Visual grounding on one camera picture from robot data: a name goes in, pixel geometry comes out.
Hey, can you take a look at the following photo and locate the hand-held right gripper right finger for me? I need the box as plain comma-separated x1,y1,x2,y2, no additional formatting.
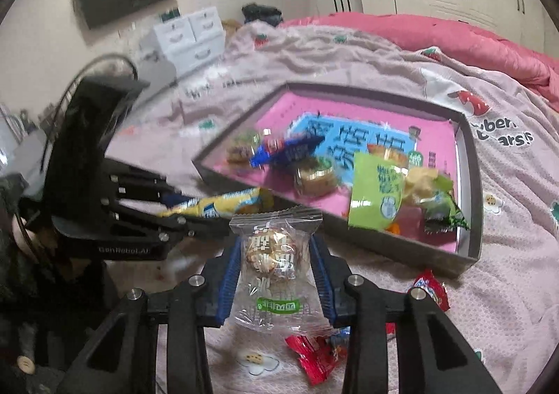
309,239,503,394

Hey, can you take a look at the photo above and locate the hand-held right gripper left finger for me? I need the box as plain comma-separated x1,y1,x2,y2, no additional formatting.
56,239,243,394

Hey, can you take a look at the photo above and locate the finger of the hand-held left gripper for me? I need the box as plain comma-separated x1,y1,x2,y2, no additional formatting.
109,199,233,243
107,159,189,208

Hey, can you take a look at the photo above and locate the clear walnut pastry packet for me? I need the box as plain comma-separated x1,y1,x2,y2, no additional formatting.
228,208,333,329

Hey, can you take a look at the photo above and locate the yellow snack packet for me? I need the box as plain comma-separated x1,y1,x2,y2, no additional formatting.
157,187,276,220

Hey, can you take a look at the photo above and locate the light green snack packet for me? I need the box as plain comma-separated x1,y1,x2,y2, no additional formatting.
348,152,409,231

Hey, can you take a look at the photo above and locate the round cake packet green label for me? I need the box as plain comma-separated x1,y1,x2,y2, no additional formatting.
292,156,340,198

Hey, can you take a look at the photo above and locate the blue cookie packet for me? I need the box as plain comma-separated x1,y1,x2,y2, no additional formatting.
249,132,325,170

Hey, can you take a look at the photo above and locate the yellow crisps packet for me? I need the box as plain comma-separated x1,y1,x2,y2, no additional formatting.
402,167,452,207

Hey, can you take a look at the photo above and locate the grey box with pink lining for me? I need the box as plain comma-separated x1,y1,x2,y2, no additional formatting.
192,82,483,277

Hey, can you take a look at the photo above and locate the red candy packet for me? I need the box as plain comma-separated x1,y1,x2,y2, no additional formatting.
284,330,350,387
408,269,450,312

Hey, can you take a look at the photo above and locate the clear brown pastry packet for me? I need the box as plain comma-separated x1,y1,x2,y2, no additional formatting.
226,131,263,165

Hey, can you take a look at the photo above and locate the dark green snack packet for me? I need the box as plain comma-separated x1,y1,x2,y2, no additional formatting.
421,191,471,232

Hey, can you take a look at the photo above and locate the white drawer cabinet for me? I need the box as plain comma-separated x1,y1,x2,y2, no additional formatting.
140,5,228,76

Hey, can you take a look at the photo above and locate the pink printed blanket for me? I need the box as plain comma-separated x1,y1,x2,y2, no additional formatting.
105,21,559,394

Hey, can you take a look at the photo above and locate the dark clothes pile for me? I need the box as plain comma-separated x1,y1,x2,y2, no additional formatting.
241,3,284,25

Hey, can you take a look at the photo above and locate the red duvet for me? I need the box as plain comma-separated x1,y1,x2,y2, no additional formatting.
279,12,559,102

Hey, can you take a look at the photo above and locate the black cable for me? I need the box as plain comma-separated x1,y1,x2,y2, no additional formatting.
48,52,137,146

